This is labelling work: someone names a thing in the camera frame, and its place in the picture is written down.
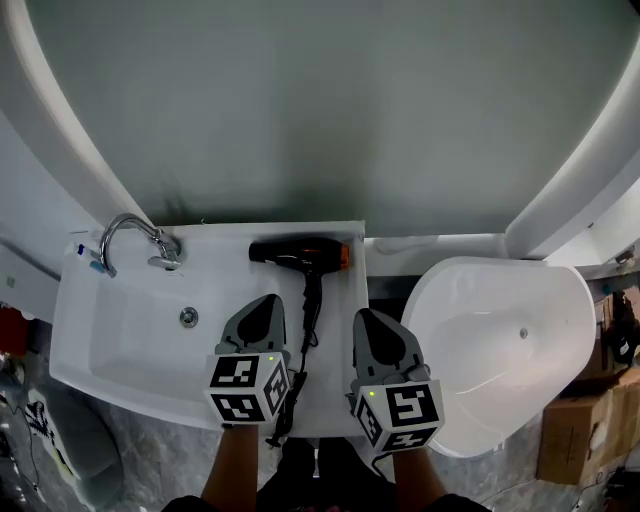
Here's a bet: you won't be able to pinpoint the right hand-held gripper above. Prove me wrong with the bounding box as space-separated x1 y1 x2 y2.
347 307 446 454

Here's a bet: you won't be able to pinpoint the grey round stool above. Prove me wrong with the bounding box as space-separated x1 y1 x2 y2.
44 389 125 506

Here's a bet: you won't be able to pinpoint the person's right forearm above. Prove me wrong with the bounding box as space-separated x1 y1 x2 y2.
392 447 449 501

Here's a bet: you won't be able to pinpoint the stacked brown cardboard boxes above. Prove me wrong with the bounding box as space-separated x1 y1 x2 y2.
574 292 640 381

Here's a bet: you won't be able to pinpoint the black copper-ringed hair dryer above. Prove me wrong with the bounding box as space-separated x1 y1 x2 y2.
248 236 352 334

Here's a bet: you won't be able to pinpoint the small blue-white tube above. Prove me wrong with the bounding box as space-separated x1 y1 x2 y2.
74 242 109 276

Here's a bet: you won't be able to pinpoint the white oval bathtub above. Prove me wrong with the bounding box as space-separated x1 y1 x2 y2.
401 256 597 459

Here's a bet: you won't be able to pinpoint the red box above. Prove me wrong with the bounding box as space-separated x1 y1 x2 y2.
0 305 29 357

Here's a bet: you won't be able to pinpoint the chrome curved faucet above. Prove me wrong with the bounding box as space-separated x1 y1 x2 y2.
98 213 182 279

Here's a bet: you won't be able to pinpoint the large brown cardboard box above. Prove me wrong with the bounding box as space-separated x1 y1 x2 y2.
537 382 640 485

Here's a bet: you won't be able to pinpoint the white toilet tank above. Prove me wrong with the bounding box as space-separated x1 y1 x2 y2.
0 239 64 324

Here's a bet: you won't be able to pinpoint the black and white patterned cloth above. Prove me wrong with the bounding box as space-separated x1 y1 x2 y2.
24 399 76 479

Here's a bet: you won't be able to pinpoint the person's left forearm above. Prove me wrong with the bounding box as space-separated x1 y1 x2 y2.
200 424 260 512

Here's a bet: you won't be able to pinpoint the person's dark clothing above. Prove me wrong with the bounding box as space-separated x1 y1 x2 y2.
162 437 494 512

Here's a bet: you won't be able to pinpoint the white rectangular sink basin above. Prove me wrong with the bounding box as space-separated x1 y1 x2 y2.
48 219 370 440

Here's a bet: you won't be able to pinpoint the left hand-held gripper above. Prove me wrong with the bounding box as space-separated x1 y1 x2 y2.
203 293 292 427

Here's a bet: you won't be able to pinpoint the black bag with tag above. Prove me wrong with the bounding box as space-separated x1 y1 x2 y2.
610 289 640 365

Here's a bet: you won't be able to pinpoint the large white-framed oval mirror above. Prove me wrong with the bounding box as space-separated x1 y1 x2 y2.
0 0 640 261

